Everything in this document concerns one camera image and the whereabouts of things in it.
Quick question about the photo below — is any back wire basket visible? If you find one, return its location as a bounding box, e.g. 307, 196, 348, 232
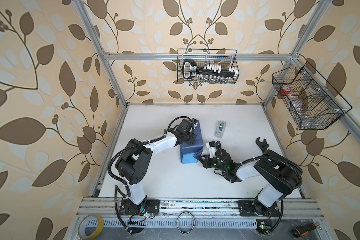
177, 48, 240, 85

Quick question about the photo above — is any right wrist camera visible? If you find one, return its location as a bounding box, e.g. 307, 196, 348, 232
206, 141, 220, 158

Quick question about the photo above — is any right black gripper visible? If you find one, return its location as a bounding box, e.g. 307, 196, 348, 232
197, 154, 226, 174

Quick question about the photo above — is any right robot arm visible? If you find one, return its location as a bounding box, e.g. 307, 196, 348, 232
198, 138, 303, 217

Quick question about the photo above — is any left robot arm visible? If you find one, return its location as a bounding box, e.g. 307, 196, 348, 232
107, 116, 199, 207

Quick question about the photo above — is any wire basket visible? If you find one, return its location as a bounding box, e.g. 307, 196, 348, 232
272, 62, 352, 130
177, 48, 240, 85

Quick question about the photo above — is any grey cable loop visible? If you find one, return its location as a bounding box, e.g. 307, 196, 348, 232
176, 211, 196, 235

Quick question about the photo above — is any yellow tape roll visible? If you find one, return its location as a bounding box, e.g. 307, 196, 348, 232
78, 215, 105, 240

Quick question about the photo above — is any black socket set holder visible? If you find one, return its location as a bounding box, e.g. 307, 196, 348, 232
180, 60, 240, 79

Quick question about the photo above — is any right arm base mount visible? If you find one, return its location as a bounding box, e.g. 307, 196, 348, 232
237, 200, 281, 218

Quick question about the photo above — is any right wire basket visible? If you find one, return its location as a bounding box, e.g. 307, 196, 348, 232
272, 62, 352, 130

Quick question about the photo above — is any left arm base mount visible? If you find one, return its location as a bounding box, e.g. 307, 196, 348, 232
119, 199, 161, 216

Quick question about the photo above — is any black adjustable wrench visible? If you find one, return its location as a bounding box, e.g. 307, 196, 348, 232
256, 137, 270, 153

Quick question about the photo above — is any orange handled screwdriver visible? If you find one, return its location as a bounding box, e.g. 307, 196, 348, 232
291, 223, 320, 238

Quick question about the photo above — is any blue wrapping paper sheet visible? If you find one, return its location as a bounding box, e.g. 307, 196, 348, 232
181, 122, 204, 164

